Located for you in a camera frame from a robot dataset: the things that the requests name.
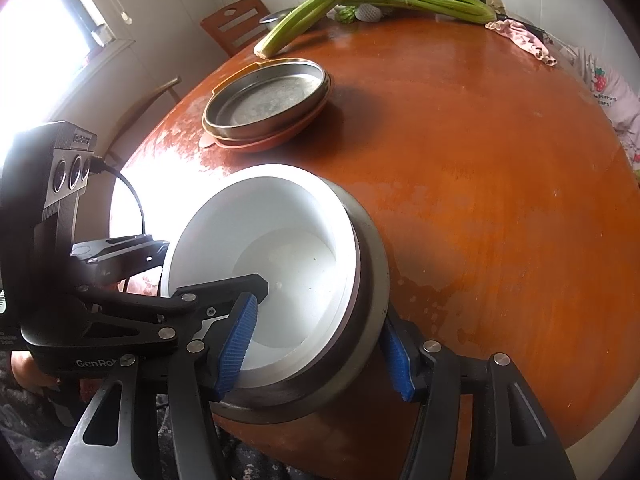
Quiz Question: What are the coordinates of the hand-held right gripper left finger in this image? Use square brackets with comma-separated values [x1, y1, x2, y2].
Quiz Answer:
[52, 292, 261, 480]

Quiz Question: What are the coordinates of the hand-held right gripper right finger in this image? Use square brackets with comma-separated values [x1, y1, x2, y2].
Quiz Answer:
[380, 305, 576, 480]

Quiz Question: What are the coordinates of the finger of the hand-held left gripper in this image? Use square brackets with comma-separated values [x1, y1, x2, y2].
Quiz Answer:
[70, 234, 171, 278]
[79, 274, 269, 349]

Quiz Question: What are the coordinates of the large steel bowl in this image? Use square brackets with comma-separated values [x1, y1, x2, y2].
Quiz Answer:
[207, 172, 391, 423]

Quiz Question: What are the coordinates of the red paper bowl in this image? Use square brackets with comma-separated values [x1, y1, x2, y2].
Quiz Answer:
[162, 164, 362, 390]

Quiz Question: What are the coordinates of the yellow shell-shaped plate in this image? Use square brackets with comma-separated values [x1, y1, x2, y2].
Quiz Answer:
[201, 62, 333, 143]

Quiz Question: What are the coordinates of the orange plastic plate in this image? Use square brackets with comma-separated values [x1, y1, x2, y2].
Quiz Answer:
[200, 85, 333, 153]

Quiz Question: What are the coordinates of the round steel plate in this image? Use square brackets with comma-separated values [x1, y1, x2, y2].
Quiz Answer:
[204, 58, 328, 138]

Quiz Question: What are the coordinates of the person's left hand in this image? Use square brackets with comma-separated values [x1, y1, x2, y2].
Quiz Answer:
[11, 351, 61, 390]

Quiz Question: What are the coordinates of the wooden armchair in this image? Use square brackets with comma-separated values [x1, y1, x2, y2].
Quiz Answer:
[107, 76, 182, 161]

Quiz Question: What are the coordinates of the window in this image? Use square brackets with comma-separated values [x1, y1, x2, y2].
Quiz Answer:
[0, 0, 108, 136]

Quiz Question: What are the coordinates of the wooden slotted chair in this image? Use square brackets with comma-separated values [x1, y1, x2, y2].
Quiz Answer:
[200, 0, 271, 58]

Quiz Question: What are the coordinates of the small steel bowl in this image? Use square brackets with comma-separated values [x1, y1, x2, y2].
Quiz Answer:
[258, 7, 298, 31]

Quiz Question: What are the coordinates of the pink strawberry print jacket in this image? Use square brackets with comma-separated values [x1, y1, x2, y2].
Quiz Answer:
[560, 45, 640, 181]

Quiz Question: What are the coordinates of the pink crumpled cloth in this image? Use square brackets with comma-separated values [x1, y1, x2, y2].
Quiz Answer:
[486, 19, 560, 67]

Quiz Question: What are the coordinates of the black flat object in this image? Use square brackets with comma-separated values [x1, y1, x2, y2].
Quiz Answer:
[515, 20, 551, 43]

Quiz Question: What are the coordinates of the wrapped green celery bunch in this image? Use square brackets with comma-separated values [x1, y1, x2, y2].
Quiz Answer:
[334, 0, 496, 25]

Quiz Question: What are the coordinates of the black cable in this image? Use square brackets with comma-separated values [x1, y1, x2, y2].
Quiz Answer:
[91, 157, 148, 281]

